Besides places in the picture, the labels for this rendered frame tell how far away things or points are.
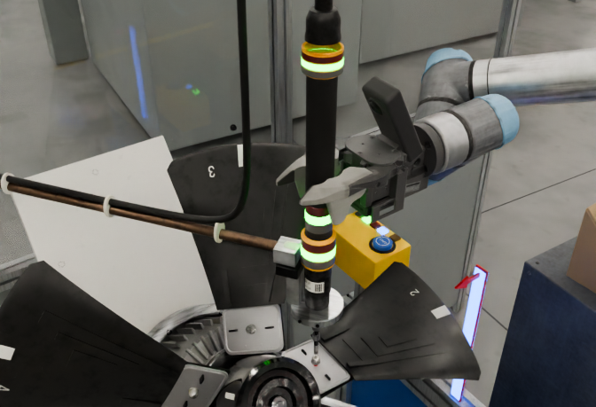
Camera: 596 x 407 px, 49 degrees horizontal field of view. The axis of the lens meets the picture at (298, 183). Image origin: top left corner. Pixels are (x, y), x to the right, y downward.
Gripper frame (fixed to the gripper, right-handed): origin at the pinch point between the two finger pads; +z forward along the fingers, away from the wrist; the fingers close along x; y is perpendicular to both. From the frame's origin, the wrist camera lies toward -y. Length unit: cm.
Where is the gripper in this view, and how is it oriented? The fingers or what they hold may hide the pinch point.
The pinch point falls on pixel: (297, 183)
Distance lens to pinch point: 73.4
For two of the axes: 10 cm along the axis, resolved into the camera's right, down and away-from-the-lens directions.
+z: -8.1, 3.1, -4.9
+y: -0.1, 8.4, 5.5
